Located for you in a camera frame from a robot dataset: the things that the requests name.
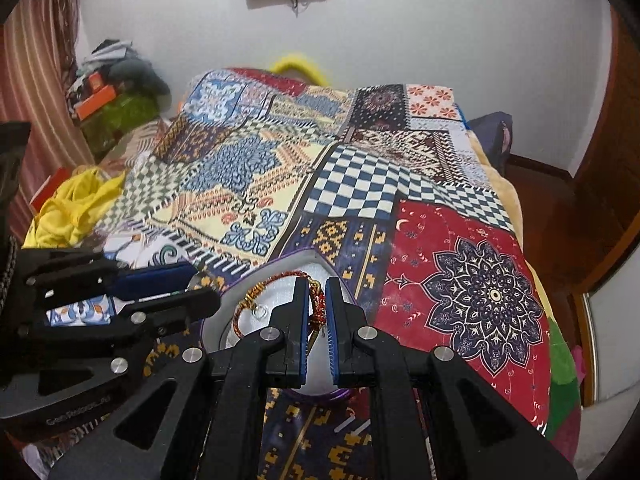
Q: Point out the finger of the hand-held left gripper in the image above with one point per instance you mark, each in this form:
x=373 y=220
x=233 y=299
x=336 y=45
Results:
x=170 y=307
x=155 y=277

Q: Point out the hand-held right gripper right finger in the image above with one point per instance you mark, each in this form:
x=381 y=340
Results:
x=332 y=340

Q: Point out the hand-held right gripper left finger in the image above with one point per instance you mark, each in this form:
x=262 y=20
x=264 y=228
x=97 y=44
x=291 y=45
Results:
x=300 y=325

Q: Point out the white round box purple rim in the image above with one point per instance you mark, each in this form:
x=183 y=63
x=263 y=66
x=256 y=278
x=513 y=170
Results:
x=277 y=297

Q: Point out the red box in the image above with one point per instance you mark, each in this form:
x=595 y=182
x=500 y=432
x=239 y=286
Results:
x=50 y=187

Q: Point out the yellow cloth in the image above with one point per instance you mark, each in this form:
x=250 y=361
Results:
x=65 y=210

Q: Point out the orange box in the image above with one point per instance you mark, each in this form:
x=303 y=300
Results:
x=97 y=102

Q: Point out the striped curtain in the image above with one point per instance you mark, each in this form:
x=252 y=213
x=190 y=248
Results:
x=35 y=60

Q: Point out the green plastic bag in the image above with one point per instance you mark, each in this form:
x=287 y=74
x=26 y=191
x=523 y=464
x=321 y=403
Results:
x=120 y=115

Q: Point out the patchwork printed blanket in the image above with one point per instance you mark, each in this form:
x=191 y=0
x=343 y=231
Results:
x=350 y=185

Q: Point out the pile of grey clothes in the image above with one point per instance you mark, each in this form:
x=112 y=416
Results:
x=135 y=70

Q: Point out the beige blanket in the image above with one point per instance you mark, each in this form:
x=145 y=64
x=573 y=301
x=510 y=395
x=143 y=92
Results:
x=502 y=185

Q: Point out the green cloth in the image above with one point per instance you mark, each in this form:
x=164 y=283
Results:
x=562 y=360

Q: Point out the dark blue pillow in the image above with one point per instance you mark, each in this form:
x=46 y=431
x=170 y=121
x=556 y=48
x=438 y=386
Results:
x=492 y=135

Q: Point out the yellow hoop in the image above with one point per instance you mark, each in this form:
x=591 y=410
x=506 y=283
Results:
x=295 y=57

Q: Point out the wooden door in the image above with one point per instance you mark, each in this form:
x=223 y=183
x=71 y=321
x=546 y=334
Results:
x=600 y=160

